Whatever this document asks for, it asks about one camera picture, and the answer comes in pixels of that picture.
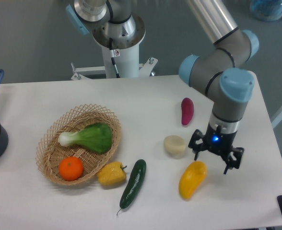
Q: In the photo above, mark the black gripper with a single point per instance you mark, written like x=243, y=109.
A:
x=219, y=144

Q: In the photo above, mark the yellow mango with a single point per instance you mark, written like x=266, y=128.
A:
x=191, y=179

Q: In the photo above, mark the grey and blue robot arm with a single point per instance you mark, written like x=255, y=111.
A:
x=218, y=76

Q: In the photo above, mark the beige round bun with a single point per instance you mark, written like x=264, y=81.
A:
x=174, y=146

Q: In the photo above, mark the purple sweet potato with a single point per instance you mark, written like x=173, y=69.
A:
x=187, y=109

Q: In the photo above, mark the dark green cucumber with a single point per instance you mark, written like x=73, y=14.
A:
x=134, y=184

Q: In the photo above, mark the yellow bell pepper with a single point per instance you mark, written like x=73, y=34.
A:
x=112, y=173

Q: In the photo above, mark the green bok choy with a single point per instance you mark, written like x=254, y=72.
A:
x=96, y=137

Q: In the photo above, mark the woven wicker basket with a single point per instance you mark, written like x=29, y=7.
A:
x=50, y=153

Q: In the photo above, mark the orange fruit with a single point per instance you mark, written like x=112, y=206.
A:
x=70, y=168

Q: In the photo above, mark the blue plastic bag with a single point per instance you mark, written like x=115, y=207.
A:
x=266, y=10

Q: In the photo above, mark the white metal base frame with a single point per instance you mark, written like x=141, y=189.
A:
x=145, y=70

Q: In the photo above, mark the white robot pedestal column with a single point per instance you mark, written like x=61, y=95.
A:
x=119, y=43

